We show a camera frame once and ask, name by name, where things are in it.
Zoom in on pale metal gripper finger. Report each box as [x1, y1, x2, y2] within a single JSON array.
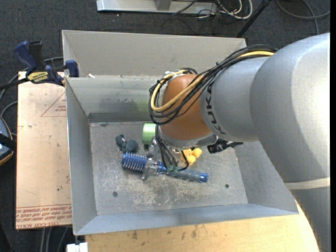
[[145, 156, 159, 170], [141, 166, 159, 181]]

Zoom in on light green cup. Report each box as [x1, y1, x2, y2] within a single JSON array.
[[142, 122, 158, 145]]

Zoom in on blue bristle brush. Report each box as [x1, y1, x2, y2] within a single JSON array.
[[121, 152, 209, 184]]

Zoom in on dark green toy animal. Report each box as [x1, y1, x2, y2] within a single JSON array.
[[115, 134, 139, 152]]

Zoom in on grey metal bin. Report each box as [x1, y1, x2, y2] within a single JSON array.
[[61, 29, 299, 236]]

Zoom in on yellow toy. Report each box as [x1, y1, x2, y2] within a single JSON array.
[[180, 147, 203, 166]]

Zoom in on brown cardboard board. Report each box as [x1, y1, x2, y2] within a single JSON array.
[[15, 70, 73, 230]]

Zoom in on black cylinder on white bracket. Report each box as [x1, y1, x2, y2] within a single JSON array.
[[207, 139, 244, 154]]

